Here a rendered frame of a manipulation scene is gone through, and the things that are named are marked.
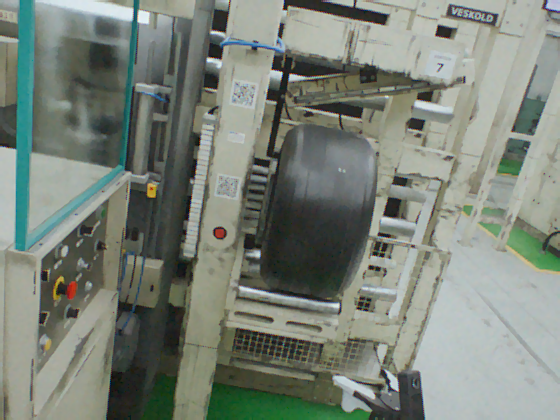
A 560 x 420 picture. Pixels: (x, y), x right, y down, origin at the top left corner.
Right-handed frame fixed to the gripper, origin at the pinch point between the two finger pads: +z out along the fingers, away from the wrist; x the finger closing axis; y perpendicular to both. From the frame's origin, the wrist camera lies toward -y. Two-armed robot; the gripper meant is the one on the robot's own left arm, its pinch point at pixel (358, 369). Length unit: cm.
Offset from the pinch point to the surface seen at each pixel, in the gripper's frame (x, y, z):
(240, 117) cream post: -2, -38, 71
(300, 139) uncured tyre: 12, -37, 58
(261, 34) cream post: -4, -62, 70
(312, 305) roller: 28, 12, 45
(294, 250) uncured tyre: 9.6, -8.3, 41.9
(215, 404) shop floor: 49, 101, 101
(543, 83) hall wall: 1026, -211, 563
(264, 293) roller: 15, 13, 55
